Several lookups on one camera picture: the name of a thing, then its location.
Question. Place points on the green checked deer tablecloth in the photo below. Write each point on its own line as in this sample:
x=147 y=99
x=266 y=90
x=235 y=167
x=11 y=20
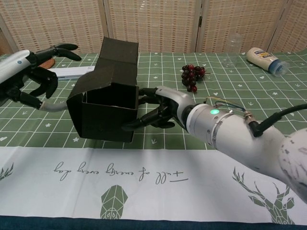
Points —
x=168 y=179

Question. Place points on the dark red grape bunch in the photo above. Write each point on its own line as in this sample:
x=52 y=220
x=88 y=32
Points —
x=190 y=76

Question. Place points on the woven folding screen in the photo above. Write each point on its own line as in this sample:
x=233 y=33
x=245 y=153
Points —
x=168 y=24

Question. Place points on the clear empty jar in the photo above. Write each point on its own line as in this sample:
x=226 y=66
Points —
x=231 y=50

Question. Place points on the white folding stand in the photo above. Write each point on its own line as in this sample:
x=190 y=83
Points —
x=74 y=72

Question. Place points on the black cardboard box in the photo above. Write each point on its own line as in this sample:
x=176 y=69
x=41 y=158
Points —
x=108 y=122

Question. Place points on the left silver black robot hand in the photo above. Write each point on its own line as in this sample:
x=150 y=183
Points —
x=14 y=65

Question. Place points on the round woven brown coaster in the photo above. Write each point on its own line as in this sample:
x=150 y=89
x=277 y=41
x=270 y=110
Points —
x=49 y=64

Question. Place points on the mayonnaise squeeze bottle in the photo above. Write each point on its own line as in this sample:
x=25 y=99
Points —
x=260 y=58

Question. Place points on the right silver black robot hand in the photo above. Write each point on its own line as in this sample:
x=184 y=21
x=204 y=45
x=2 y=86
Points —
x=177 y=100

